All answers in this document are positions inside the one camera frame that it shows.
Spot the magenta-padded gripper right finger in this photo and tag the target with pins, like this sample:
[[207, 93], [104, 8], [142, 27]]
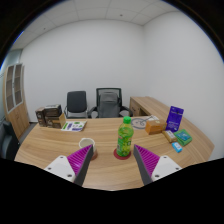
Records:
[[166, 166]]

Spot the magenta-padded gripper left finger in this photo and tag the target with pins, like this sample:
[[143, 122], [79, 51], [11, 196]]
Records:
[[60, 166]]

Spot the green drink bottle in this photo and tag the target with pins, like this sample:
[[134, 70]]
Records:
[[125, 138]]

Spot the small blue box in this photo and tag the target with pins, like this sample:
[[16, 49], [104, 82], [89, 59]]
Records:
[[177, 147]]

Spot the small tan box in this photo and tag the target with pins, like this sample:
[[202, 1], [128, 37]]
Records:
[[169, 136]]

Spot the green flat box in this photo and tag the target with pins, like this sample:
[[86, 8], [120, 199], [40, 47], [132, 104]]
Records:
[[183, 137]]

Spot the white and pink cup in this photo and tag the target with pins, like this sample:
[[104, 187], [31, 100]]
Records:
[[86, 144]]

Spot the orange-brown cardboard box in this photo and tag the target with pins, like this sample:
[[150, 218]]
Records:
[[155, 127]]

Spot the white printed leaflet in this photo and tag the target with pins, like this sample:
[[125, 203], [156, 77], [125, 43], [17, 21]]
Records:
[[74, 126]]

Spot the purple standing package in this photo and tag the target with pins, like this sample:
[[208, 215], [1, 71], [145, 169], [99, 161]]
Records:
[[175, 119]]

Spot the flat round red coaster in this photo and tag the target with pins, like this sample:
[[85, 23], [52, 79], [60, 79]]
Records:
[[116, 156]]

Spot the small dark brown box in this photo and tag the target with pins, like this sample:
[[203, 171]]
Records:
[[40, 116]]

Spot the dark printed box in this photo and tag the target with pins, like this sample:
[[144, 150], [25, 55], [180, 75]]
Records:
[[52, 110]]

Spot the dark sofa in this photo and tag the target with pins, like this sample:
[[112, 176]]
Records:
[[7, 141]]

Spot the wooden side desk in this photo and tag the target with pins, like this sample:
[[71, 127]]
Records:
[[146, 105]]

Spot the black office chair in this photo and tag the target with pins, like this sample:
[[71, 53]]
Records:
[[76, 103]]

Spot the wooden shelf unit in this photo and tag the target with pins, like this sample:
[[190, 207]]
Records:
[[16, 110]]

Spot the grey mesh office chair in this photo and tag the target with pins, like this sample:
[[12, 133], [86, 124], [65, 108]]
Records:
[[109, 103]]

